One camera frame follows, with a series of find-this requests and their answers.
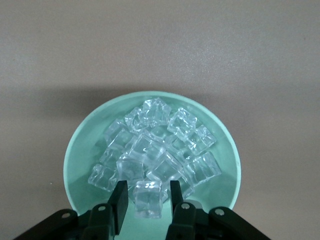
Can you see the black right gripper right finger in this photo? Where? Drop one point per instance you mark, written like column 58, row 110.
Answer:
column 176, row 195

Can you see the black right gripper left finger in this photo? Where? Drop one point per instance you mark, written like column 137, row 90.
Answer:
column 121, row 200

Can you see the clear acrylic ice cube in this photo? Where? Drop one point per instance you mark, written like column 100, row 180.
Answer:
column 147, row 200
column 132, row 121
column 202, row 140
column 102, row 177
column 117, row 136
column 145, row 147
column 176, row 147
column 156, row 112
column 165, row 167
column 130, row 167
column 108, row 157
column 181, row 123
column 203, row 168

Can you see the mint green ceramic bowl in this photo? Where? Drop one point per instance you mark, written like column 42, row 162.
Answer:
column 80, row 150

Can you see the brown table cover sheet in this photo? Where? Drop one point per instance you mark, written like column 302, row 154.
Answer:
column 160, row 37

